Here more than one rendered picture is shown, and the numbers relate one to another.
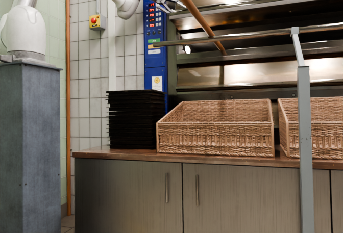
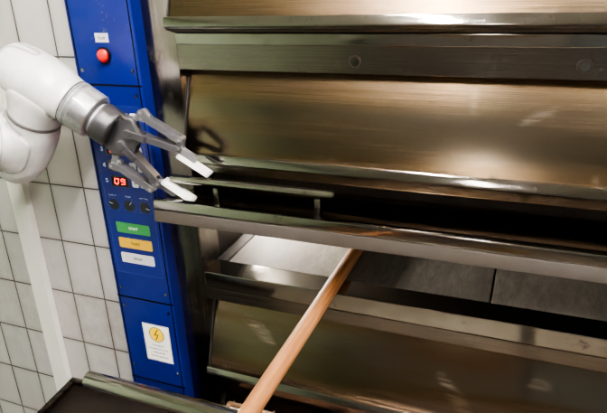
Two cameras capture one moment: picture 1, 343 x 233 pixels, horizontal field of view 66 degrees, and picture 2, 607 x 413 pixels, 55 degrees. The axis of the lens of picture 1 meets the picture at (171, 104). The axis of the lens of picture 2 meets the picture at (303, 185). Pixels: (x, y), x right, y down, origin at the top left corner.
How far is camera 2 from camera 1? 1.29 m
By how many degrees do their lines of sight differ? 23
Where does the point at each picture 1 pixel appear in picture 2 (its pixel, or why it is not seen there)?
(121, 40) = (44, 194)
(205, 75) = not seen: hidden behind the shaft
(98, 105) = (24, 344)
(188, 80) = (242, 351)
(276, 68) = (499, 380)
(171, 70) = (195, 309)
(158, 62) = (155, 292)
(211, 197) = not seen: outside the picture
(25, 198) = not seen: outside the picture
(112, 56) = (28, 238)
